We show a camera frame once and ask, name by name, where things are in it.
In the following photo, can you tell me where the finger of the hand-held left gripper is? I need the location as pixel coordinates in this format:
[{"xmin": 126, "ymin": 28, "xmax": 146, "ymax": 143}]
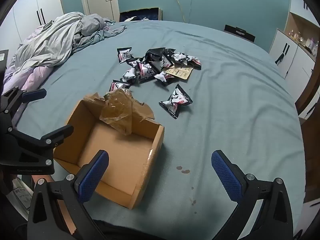
[
  {"xmin": 0, "ymin": 86, "xmax": 47, "ymax": 114},
  {"xmin": 7, "ymin": 124, "xmax": 74, "ymax": 160}
]

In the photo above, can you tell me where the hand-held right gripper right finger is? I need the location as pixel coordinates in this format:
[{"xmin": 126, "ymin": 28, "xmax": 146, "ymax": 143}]
[{"xmin": 211, "ymin": 149, "xmax": 294, "ymax": 240}]

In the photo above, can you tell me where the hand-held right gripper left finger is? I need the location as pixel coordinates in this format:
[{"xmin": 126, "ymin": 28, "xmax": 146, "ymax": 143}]
[{"xmin": 27, "ymin": 149, "xmax": 110, "ymax": 240}]

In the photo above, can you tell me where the brown cardboard box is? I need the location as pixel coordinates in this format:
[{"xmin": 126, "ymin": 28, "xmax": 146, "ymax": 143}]
[{"xmin": 53, "ymin": 88, "xmax": 165, "ymax": 210}]

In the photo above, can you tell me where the black deer print snack packet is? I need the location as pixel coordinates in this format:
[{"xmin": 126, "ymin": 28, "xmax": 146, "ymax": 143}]
[
  {"xmin": 117, "ymin": 47, "xmax": 134, "ymax": 64},
  {"xmin": 159, "ymin": 83, "xmax": 193, "ymax": 119}
]

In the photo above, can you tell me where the pile of black snack packets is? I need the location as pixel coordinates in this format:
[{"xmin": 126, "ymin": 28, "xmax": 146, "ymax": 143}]
[{"xmin": 109, "ymin": 47, "xmax": 202, "ymax": 92}]

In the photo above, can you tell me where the beige kraft snack pouch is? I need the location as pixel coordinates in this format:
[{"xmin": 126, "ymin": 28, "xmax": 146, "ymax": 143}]
[{"xmin": 165, "ymin": 66, "xmax": 194, "ymax": 81}]

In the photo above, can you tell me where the white printed bag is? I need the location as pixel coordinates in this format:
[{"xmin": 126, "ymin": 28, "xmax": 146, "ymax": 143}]
[{"xmin": 11, "ymin": 177, "xmax": 34, "ymax": 210}]

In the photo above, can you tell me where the crumpled grey duvet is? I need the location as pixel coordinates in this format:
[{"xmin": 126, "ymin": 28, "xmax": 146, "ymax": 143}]
[{"xmin": 2, "ymin": 12, "xmax": 127, "ymax": 90}]

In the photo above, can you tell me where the white wardrobe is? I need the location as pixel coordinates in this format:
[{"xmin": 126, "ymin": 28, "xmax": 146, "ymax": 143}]
[{"xmin": 0, "ymin": 0, "xmax": 64, "ymax": 63}]

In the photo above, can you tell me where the dark blue open box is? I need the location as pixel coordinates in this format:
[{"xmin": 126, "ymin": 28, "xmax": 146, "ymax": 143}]
[{"xmin": 119, "ymin": 7, "xmax": 163, "ymax": 22}]

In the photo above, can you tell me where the white low cabinet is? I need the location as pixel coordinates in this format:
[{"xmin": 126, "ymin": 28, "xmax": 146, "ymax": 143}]
[{"xmin": 269, "ymin": 29, "xmax": 316, "ymax": 79}]

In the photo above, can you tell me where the flat black box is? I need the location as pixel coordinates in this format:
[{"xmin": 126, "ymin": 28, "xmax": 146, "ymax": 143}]
[{"xmin": 224, "ymin": 24, "xmax": 256, "ymax": 43}]

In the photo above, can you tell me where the cluster of small bottles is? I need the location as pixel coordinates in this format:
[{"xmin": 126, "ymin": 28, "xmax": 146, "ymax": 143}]
[{"xmin": 287, "ymin": 29, "xmax": 319, "ymax": 55}]

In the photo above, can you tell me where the white wooden shelf unit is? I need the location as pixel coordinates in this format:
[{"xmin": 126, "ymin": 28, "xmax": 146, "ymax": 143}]
[{"xmin": 285, "ymin": 0, "xmax": 320, "ymax": 60}]

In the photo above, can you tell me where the yellow cable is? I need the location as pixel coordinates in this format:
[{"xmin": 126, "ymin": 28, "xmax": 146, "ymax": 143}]
[{"xmin": 173, "ymin": 0, "xmax": 185, "ymax": 23}]

